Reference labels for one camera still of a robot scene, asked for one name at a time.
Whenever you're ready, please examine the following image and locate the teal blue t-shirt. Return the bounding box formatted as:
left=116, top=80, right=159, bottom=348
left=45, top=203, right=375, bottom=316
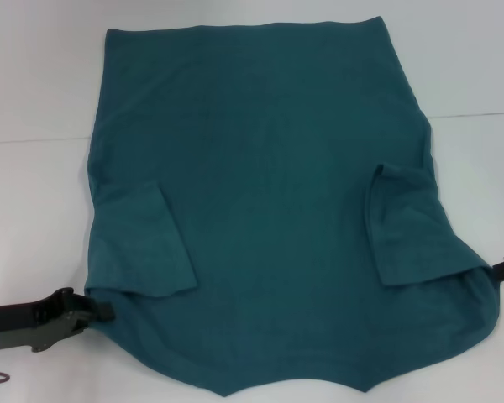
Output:
left=83, top=15, right=499, bottom=399

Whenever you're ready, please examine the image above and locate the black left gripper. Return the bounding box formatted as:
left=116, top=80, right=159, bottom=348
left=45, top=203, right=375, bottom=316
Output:
left=0, top=287, right=114, bottom=353

